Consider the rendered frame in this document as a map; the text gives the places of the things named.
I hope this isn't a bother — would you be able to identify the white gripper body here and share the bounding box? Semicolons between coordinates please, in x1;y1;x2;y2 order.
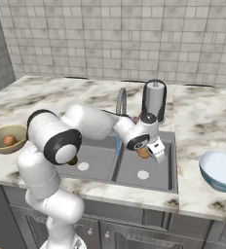
149;146;167;165

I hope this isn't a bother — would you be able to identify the grey steel double sink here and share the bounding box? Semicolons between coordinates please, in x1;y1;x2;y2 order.
55;126;179;195

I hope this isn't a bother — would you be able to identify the blue bowl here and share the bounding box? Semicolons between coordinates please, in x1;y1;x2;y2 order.
198;149;226;194

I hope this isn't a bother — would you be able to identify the grey curved sink faucet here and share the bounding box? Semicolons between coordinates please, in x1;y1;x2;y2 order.
115;87;129;117

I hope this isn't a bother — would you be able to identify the dark brown avocado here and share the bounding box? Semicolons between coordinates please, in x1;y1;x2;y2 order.
66;156;79;166

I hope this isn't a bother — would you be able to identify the brown onion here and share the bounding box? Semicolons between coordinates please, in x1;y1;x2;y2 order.
3;134;18;147
136;146;152;160

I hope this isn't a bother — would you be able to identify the grey cabinet front panel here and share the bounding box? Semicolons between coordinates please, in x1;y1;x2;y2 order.
81;198;146;226

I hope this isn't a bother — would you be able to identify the grey cabinet door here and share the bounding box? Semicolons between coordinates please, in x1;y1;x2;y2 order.
99;221;205;249
75;219;101;249

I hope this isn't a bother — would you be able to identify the grey slatted cabinet panel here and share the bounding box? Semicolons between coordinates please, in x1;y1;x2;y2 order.
9;204;51;249

